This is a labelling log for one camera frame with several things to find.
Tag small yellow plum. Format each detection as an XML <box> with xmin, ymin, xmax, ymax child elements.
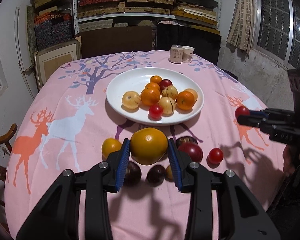
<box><xmin>165</xmin><ymin>164</ymin><xmax>175</xmax><ymax>180</ymax></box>

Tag dark brown water chestnut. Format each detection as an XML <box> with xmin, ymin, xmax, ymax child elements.
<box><xmin>125</xmin><ymin>161</ymin><xmax>142</xmax><ymax>186</ymax></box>

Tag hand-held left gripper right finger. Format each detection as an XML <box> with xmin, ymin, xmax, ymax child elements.
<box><xmin>167</xmin><ymin>138</ymin><xmax>281</xmax><ymax>240</ymax></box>

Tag barred window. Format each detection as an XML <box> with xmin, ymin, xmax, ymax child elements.
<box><xmin>250</xmin><ymin>0</ymin><xmax>300</xmax><ymax>70</ymax></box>

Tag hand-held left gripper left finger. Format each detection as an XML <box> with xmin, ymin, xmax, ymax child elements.
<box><xmin>16</xmin><ymin>138</ymin><xmax>131</xmax><ymax>240</ymax></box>

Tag large orange mandarin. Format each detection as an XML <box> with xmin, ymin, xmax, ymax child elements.
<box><xmin>140</xmin><ymin>87</ymin><xmax>161</xmax><ymax>106</ymax></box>

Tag white round plate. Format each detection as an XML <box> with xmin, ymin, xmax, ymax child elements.
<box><xmin>106</xmin><ymin>67</ymin><xmax>205</xmax><ymax>127</ymax></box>

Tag dark purple passion fruit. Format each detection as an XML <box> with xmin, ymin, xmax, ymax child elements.
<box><xmin>175</xmin><ymin>136</ymin><xmax>198</xmax><ymax>150</ymax></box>

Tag black round stool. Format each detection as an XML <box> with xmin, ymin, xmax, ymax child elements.
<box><xmin>221</xmin><ymin>69</ymin><xmax>239</xmax><ymax>83</ymax></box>

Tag pink drink can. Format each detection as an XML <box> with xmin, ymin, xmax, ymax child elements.
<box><xmin>169</xmin><ymin>44</ymin><xmax>183</xmax><ymax>64</ymax></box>

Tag stack of flat woven boxes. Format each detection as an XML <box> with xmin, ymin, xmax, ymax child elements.
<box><xmin>77</xmin><ymin>0</ymin><xmax>219</xmax><ymax>30</ymax></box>

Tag pink deer print tablecloth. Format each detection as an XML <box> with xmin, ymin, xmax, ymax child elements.
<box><xmin>5</xmin><ymin>50</ymin><xmax>290</xmax><ymax>240</ymax></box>

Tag brown panel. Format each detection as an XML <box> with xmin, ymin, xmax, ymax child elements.
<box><xmin>76</xmin><ymin>26</ymin><xmax>157</xmax><ymax>58</ymax></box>

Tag white leaning board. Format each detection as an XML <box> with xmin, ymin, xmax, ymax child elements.
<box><xmin>14</xmin><ymin>6</ymin><xmax>39</xmax><ymax>93</ymax></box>

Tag white paper cup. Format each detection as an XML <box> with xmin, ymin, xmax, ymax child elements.
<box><xmin>182</xmin><ymin>46</ymin><xmax>195</xmax><ymax>63</ymax></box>

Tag dark blue patterned boxes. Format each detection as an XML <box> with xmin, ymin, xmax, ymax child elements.
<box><xmin>34</xmin><ymin>12</ymin><xmax>74</xmax><ymax>50</ymax></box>

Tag dark purple plum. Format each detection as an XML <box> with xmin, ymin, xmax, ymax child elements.
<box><xmin>147</xmin><ymin>165</ymin><xmax>167</xmax><ymax>184</ymax></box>

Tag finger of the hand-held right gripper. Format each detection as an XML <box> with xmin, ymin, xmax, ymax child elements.
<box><xmin>237</xmin><ymin>115</ymin><xmax>277</xmax><ymax>135</ymax></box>
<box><xmin>249</xmin><ymin>108</ymin><xmax>295</xmax><ymax>121</ymax></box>

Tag brick pattern curtain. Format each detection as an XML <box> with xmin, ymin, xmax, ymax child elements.
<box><xmin>226</xmin><ymin>0</ymin><xmax>259</xmax><ymax>53</ymax></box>

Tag red cherry tomato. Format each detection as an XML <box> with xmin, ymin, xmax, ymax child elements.
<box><xmin>234</xmin><ymin>106</ymin><xmax>251</xmax><ymax>119</ymax></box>
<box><xmin>208</xmin><ymin>147</ymin><xmax>224</xmax><ymax>165</ymax></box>
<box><xmin>149</xmin><ymin>105</ymin><xmax>164</xmax><ymax>120</ymax></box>

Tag framed picture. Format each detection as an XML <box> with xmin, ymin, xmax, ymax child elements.
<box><xmin>34</xmin><ymin>37</ymin><xmax>82</xmax><ymax>90</ymax></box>

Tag white metal shelf rack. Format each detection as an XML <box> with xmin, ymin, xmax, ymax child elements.
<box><xmin>72</xmin><ymin>0</ymin><xmax>222</xmax><ymax>34</ymax></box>

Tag black panel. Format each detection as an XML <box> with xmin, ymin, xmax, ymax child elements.
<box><xmin>156</xmin><ymin>22</ymin><xmax>221</xmax><ymax>67</ymax></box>

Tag large red plum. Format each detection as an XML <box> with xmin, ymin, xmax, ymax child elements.
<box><xmin>178</xmin><ymin>142</ymin><xmax>203</xmax><ymax>162</ymax></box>

